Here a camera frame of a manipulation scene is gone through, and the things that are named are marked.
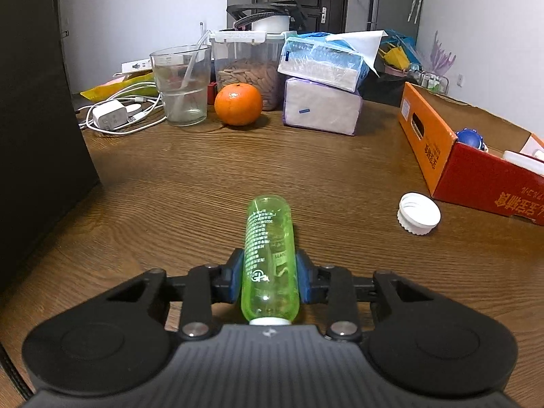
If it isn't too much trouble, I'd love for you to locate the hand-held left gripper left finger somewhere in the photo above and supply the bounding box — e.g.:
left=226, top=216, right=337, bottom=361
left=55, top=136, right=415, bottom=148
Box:
left=104, top=249, right=246, bottom=341

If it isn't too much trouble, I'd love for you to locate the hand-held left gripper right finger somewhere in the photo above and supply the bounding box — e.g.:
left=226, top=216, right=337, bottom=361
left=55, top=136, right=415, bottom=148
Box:
left=295, top=250, right=434, bottom=343

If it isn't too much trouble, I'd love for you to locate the green transparent plastic bottle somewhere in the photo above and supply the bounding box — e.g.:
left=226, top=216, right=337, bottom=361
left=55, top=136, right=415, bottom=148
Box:
left=240, top=194, right=302, bottom=327

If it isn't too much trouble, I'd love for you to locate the orange red cardboard box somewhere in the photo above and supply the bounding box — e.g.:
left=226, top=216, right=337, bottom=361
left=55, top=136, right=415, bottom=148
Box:
left=398, top=82, right=544, bottom=227

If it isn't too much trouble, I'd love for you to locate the white ribbed bottle cap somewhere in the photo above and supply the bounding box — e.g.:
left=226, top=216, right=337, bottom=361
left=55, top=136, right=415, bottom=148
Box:
left=397, top=192, right=442, bottom=235

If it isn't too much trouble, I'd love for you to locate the white tissue pack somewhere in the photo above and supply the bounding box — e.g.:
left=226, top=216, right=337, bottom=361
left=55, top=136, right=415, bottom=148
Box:
left=283, top=76, right=363, bottom=137

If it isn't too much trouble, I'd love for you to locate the orange fruit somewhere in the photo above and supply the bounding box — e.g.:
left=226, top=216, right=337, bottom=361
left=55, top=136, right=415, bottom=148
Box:
left=214, top=83, right=263, bottom=127

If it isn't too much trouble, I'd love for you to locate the clear glass cup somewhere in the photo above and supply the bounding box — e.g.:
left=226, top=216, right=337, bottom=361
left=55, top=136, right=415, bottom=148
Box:
left=150, top=45, right=212, bottom=127

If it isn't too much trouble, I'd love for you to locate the clear plastic food container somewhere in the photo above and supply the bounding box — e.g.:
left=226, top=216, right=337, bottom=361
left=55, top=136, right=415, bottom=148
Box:
left=209, top=30, right=286, bottom=112

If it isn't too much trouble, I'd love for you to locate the black bag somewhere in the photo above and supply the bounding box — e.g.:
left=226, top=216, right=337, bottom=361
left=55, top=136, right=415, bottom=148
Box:
left=360, top=68, right=409, bottom=107

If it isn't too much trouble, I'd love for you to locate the white charger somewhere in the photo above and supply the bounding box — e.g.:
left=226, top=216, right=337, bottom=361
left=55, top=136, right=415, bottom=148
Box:
left=92, top=101, right=128, bottom=130

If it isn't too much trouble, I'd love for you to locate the blue tissue pack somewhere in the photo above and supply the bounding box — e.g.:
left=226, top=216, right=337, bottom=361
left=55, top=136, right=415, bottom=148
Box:
left=277, top=30, right=389, bottom=93

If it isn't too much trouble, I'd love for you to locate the white drinking straw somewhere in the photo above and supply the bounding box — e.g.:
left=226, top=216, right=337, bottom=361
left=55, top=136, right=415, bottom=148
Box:
left=181, top=30, right=211, bottom=111

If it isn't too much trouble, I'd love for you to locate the blue spiky ball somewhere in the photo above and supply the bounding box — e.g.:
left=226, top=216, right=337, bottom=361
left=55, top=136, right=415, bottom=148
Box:
left=456, top=127, right=489, bottom=152

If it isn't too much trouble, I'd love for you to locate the yellow green packet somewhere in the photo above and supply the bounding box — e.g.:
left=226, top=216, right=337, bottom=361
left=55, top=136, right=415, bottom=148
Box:
left=80, top=72, right=156, bottom=99

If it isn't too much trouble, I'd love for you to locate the yellow bag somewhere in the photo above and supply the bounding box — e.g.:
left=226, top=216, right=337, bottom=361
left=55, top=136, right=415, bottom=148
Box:
left=378, top=45, right=411, bottom=71

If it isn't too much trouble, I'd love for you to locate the white plastic container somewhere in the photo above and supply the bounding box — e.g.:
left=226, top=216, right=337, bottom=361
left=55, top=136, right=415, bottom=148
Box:
left=503, top=150, right=544, bottom=177

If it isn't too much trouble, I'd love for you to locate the white pot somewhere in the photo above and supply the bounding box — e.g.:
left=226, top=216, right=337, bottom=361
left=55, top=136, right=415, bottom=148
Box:
left=251, top=15, right=292, bottom=32

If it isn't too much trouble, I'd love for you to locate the black monitor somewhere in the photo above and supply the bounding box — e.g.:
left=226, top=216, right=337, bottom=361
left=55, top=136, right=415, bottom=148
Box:
left=0, top=0, right=103, bottom=294

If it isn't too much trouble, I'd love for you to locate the blue bag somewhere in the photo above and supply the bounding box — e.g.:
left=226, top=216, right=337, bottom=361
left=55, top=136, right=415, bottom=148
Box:
left=382, top=29, right=419, bottom=52

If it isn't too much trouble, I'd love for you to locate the black folding rack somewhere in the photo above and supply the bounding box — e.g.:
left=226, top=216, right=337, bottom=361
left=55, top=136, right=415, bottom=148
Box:
left=226, top=0, right=307, bottom=32

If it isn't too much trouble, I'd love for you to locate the grey refrigerator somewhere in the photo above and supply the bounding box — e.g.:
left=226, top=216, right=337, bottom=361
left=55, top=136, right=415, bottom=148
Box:
left=368, top=0, right=421, bottom=35

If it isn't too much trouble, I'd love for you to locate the white charging cable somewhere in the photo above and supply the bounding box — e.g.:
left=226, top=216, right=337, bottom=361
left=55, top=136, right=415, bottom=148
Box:
left=76, top=87, right=167, bottom=137

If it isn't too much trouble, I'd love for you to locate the purple wall decoration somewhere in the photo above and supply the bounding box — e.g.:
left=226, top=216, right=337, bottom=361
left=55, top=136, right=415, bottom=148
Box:
left=428, top=31, right=456, bottom=78

